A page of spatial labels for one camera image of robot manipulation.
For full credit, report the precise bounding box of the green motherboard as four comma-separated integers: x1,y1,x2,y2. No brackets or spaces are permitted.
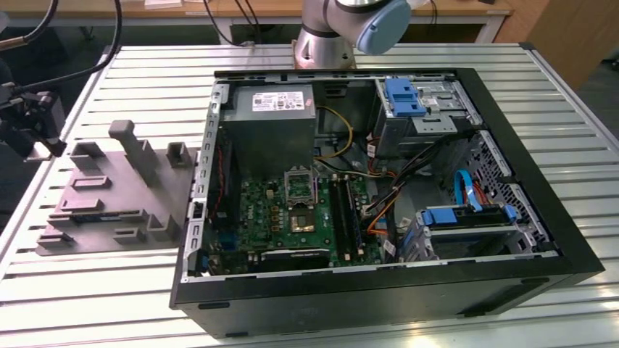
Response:
203,159,383,275

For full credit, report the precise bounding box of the grey parts rack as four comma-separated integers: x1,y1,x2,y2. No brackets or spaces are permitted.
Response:
37,119,201,257

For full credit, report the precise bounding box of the blue flat wire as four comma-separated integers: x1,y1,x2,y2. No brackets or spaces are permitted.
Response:
453,168,485,214

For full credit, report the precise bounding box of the grey power supply unit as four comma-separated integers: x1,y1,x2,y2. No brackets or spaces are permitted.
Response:
222,86,319,173

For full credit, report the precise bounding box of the empty RAM slot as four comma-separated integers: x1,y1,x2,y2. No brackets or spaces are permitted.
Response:
341,176,359,257
329,176,349,259
335,176,354,258

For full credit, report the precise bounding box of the orange wire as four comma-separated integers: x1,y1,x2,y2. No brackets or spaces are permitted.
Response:
366,212,391,237

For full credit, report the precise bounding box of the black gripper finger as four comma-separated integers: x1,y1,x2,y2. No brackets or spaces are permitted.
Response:
23,90,69,158

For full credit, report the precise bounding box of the RAM stick on rack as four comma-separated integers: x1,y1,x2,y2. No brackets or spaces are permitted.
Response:
71,214,123,223

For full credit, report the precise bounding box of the metal optical drive cage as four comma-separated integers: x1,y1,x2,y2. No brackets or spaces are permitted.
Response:
375,78,485,157

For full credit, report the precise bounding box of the wooden cabinet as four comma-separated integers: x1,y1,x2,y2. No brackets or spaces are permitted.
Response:
498,0,619,91

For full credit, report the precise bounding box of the wooden desk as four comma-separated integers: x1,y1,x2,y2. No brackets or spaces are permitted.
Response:
0,0,514,44

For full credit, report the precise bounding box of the black PC case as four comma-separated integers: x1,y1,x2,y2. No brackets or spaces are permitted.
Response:
169,67,608,340

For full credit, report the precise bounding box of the hard disk in blue carrier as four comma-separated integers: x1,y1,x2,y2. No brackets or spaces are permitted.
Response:
420,203,520,228

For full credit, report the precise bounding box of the black wire bundle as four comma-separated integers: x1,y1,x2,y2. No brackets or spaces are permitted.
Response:
365,132,474,215

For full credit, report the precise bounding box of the CPU socket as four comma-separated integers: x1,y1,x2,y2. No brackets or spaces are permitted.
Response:
287,207,319,233

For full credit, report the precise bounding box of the blue drive latch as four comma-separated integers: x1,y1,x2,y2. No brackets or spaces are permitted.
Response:
386,78,428,117

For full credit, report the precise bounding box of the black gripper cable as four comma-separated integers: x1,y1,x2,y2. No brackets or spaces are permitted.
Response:
19,0,123,91

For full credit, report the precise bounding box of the grey wire bundle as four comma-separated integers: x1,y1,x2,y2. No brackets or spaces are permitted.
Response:
313,157,394,179

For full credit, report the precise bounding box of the yellow wire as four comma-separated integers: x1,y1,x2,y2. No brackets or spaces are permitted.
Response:
314,104,354,160

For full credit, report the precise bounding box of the black graphics card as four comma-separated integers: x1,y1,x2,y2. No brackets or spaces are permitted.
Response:
259,248,331,271

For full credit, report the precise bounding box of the metal socket cover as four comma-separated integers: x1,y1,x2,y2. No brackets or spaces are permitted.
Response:
283,165,319,208

